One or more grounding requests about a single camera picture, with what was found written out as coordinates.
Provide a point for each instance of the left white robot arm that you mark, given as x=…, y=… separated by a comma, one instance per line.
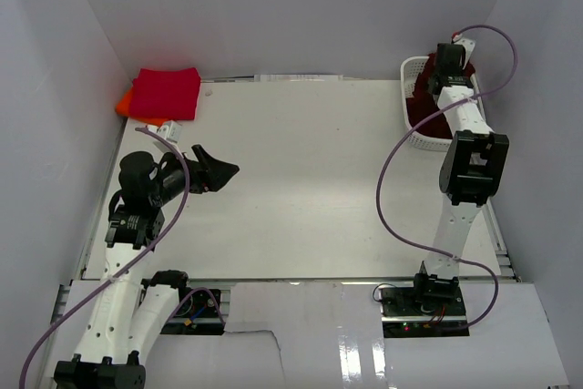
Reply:
x=130, y=313

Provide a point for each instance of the dark red t-shirt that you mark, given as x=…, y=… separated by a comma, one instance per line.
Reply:
x=420, y=103

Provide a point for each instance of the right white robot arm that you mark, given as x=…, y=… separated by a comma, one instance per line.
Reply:
x=470, y=175

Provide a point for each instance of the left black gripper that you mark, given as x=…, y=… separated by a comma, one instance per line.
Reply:
x=218, y=171

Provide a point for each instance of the white perforated plastic basket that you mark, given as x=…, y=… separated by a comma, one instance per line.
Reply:
x=468, y=116

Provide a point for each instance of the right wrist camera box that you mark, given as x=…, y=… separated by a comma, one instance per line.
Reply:
x=468, y=44

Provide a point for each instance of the folded crimson t-shirt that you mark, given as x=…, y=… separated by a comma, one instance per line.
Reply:
x=170, y=95

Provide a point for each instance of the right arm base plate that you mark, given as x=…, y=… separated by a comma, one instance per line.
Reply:
x=403, y=317

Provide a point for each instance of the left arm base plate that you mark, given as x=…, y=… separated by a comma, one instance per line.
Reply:
x=197, y=316

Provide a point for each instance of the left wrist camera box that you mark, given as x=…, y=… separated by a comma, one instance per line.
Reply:
x=169, y=130

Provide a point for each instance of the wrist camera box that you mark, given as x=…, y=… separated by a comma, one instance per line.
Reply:
x=169, y=130
x=468, y=44

